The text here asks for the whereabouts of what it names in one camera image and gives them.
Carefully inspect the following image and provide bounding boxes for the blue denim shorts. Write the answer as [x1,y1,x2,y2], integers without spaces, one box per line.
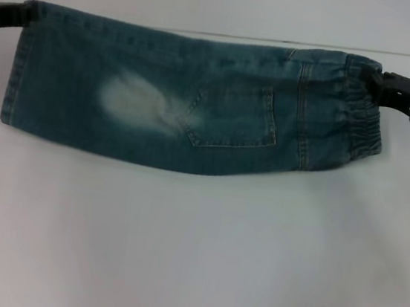
[0,0,397,198]

